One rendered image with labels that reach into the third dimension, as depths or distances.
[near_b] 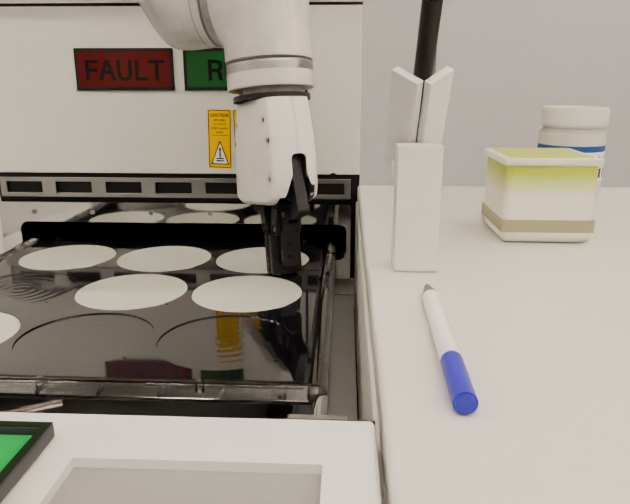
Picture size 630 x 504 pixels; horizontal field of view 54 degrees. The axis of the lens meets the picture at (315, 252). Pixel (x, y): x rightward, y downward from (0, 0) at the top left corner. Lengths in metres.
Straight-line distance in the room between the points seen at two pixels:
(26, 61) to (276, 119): 0.37
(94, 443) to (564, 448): 0.17
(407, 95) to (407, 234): 0.09
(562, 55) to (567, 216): 1.85
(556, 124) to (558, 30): 1.64
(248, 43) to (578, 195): 0.31
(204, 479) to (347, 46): 0.59
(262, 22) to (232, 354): 0.30
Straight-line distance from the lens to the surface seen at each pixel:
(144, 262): 0.69
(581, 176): 0.52
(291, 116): 0.57
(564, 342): 0.34
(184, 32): 0.64
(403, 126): 0.43
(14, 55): 0.85
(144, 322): 0.53
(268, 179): 0.57
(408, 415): 0.25
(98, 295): 0.60
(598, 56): 2.40
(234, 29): 0.60
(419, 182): 0.41
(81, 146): 0.82
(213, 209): 0.77
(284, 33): 0.59
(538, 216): 0.51
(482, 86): 2.29
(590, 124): 0.73
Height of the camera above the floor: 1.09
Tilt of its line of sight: 16 degrees down
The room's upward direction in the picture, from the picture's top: straight up
